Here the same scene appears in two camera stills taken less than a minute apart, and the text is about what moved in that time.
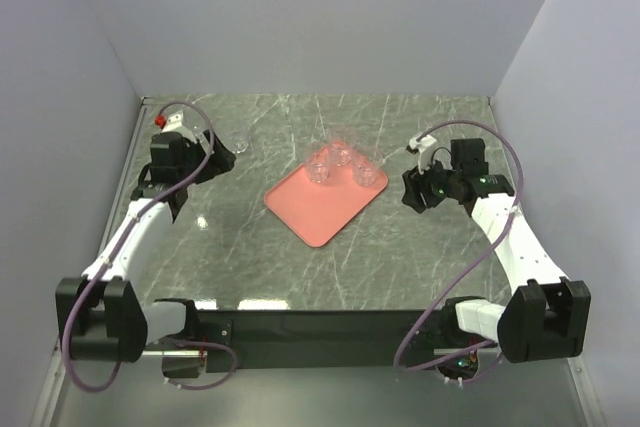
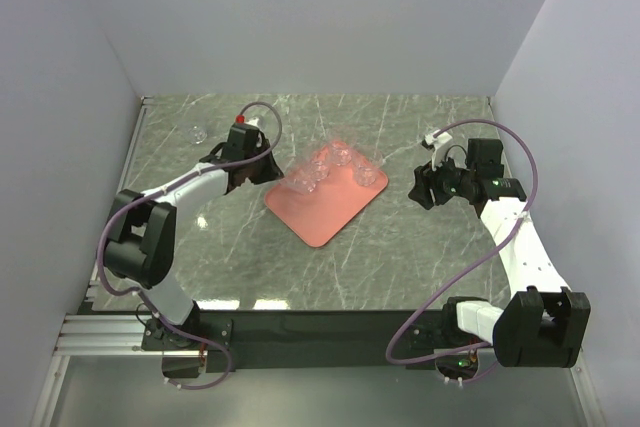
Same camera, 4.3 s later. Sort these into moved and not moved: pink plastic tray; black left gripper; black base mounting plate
Moved: black left gripper
Not moved: black base mounting plate; pink plastic tray
